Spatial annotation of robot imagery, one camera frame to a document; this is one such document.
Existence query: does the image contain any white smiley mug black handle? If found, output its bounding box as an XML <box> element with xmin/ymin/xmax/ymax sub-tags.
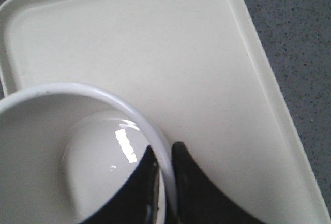
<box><xmin>1</xmin><ymin>83</ymin><xmax>178</xmax><ymax>223</ymax></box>

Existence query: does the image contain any cream rectangular plastic tray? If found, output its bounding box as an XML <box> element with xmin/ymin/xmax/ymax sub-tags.
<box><xmin>1</xmin><ymin>0</ymin><xmax>330</xmax><ymax>223</ymax></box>

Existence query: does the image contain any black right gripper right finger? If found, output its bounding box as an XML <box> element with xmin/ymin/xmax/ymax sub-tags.
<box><xmin>172</xmin><ymin>142</ymin><xmax>259</xmax><ymax>223</ymax></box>

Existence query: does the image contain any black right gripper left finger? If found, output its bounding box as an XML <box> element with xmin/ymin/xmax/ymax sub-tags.
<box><xmin>84</xmin><ymin>146</ymin><xmax>159</xmax><ymax>223</ymax></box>

